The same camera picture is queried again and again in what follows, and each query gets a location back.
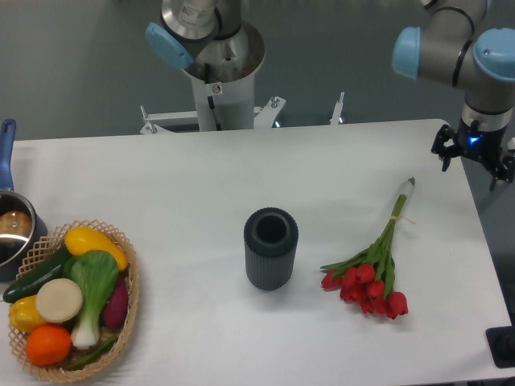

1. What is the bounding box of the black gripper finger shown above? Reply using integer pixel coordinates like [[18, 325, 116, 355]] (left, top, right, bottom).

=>
[[431, 124, 463, 172], [484, 152, 514, 191]]

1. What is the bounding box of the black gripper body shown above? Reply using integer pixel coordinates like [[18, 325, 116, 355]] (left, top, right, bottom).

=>
[[455, 119, 505, 164]]

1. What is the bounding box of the red tulip bouquet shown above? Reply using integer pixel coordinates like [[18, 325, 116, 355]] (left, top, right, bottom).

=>
[[320, 177, 416, 319]]

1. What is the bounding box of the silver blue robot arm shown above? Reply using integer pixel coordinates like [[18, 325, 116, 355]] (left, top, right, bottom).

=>
[[392, 1, 514, 184]]

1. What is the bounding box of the black device at table edge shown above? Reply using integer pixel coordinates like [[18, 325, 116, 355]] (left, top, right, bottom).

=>
[[485, 326, 514, 368]]

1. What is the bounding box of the dark grey ribbed vase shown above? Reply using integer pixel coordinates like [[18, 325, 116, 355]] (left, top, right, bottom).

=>
[[243, 207, 299, 291]]

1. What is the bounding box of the green bok choy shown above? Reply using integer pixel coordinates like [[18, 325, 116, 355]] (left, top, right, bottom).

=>
[[63, 250, 119, 350]]

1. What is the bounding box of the yellow squash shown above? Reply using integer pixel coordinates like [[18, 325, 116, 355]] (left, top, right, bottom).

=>
[[64, 226, 129, 272]]

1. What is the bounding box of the green chili pepper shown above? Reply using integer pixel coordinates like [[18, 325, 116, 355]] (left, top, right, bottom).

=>
[[64, 335, 117, 371]]

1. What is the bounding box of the green cucumber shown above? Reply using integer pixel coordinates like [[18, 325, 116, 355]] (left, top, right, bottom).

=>
[[3, 245, 72, 303]]

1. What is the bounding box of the woven wicker basket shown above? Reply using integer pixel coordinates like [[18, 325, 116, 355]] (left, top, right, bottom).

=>
[[7, 219, 141, 383]]

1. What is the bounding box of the beige round disc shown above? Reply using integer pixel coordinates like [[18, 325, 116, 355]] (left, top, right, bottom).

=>
[[35, 278, 83, 323]]

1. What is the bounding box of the orange fruit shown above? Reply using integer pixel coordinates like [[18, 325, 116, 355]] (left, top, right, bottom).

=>
[[25, 324, 72, 366]]

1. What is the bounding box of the yellow bell pepper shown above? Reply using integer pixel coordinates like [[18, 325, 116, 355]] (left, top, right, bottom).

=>
[[9, 295, 47, 333]]

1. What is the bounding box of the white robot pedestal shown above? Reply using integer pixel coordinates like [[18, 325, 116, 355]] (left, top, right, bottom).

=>
[[144, 22, 286, 133]]

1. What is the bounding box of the blue handled saucepan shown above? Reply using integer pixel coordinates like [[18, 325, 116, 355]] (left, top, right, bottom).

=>
[[1, 119, 47, 282]]

